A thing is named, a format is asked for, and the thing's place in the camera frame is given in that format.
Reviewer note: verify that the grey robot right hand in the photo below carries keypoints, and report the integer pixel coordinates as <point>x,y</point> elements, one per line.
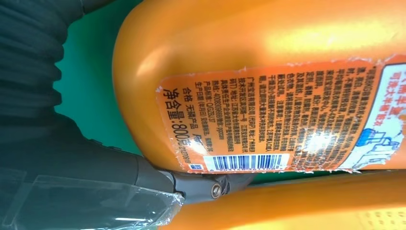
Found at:
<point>79,177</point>

